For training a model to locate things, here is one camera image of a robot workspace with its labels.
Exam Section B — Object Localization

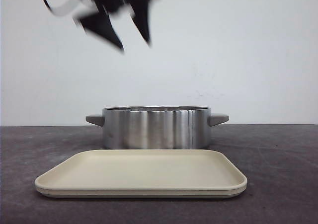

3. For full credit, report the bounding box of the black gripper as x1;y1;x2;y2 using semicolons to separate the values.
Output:
78;0;151;53

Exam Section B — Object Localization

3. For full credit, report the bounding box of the stainless steel pot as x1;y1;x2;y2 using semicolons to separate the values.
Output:
85;106;229;149

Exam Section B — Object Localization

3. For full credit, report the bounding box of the cream rectangular tray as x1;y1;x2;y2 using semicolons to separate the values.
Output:
34;149;247;198

